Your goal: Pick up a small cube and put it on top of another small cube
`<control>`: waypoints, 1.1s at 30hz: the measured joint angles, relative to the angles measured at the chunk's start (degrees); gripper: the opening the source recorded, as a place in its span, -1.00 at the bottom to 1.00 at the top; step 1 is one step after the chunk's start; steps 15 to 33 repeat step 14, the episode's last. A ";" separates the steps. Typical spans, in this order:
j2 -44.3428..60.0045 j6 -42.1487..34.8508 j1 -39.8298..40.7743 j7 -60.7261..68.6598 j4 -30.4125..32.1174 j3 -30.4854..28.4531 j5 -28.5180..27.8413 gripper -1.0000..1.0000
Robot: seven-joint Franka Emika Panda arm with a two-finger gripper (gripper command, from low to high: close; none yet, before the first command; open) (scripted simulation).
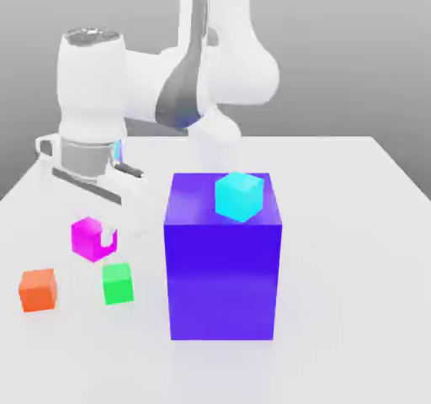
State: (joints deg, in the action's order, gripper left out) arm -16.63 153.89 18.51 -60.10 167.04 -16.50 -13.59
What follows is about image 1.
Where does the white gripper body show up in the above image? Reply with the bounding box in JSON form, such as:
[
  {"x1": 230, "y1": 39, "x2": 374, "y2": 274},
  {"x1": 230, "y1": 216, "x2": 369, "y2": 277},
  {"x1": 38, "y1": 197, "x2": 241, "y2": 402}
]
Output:
[{"x1": 50, "y1": 166, "x2": 150, "y2": 240}]

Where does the small magenta cube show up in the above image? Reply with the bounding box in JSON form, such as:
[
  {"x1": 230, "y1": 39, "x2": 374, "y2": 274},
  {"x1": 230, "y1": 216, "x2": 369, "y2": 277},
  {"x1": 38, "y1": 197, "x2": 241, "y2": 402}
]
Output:
[{"x1": 70, "y1": 215, "x2": 118, "y2": 263}]

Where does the small green cube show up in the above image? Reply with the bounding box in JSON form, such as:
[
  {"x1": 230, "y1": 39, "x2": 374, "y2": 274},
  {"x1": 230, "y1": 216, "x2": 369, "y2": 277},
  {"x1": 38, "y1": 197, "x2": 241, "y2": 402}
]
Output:
[{"x1": 101, "y1": 262, "x2": 135, "y2": 306}]

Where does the small orange cube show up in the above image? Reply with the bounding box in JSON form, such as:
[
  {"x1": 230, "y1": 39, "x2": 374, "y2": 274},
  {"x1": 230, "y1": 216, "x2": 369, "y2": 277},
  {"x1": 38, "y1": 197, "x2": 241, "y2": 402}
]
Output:
[{"x1": 18, "y1": 268, "x2": 58, "y2": 313}]

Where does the small cyan cube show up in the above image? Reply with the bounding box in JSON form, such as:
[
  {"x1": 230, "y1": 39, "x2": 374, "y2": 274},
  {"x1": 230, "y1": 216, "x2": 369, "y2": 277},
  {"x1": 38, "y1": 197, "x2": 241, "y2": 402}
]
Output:
[{"x1": 214, "y1": 171, "x2": 264, "y2": 224}]

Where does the large purple box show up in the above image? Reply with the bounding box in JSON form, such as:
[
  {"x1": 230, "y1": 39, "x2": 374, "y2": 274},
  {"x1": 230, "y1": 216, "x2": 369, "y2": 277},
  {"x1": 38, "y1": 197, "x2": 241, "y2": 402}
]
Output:
[{"x1": 163, "y1": 172, "x2": 283, "y2": 342}]

